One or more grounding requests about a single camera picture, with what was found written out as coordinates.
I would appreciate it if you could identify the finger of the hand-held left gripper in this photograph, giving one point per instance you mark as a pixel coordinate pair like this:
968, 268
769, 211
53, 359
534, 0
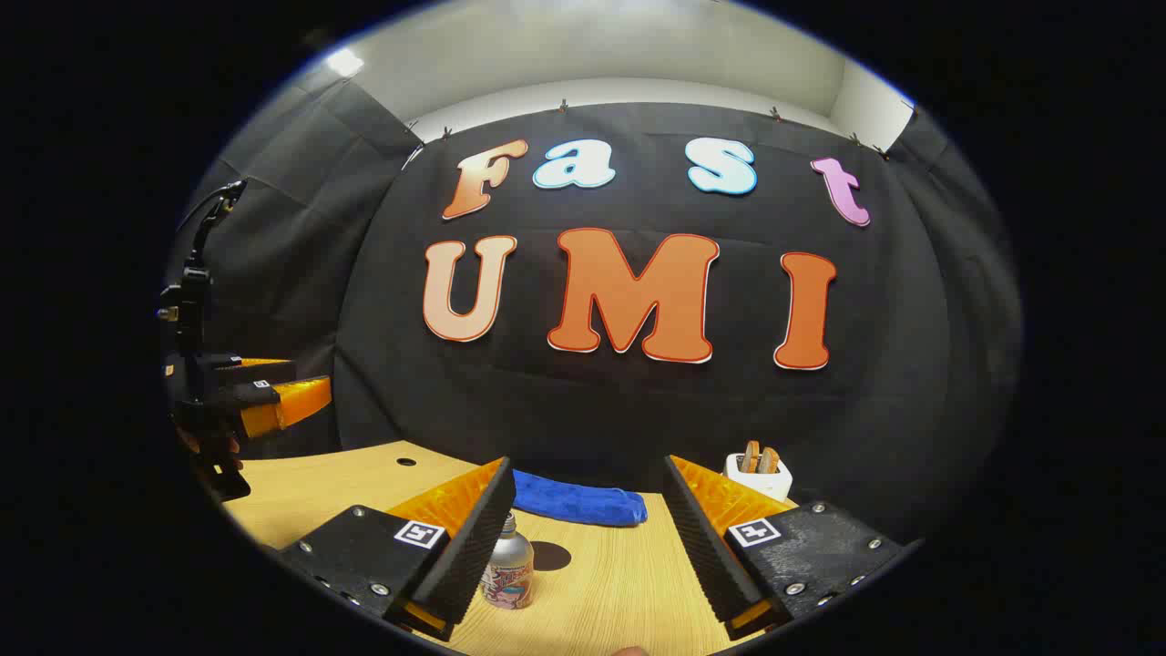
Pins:
291, 401
264, 366

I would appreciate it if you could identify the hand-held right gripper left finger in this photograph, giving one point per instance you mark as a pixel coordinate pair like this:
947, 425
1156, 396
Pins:
474, 547

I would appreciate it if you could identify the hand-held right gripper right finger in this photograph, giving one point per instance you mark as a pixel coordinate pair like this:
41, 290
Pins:
706, 547

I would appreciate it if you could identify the silver water bottle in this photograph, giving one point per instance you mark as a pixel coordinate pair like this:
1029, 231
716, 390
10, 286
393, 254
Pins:
508, 569

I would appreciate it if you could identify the dark round coaster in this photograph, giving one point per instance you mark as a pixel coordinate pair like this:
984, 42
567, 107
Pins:
554, 556

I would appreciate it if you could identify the white toaster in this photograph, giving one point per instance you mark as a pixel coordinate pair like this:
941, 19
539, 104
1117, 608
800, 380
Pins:
761, 483

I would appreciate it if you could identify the toast slice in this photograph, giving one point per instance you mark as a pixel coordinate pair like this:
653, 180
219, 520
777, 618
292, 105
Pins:
771, 460
751, 456

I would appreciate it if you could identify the blue towel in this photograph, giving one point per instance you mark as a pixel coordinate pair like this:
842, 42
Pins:
574, 501

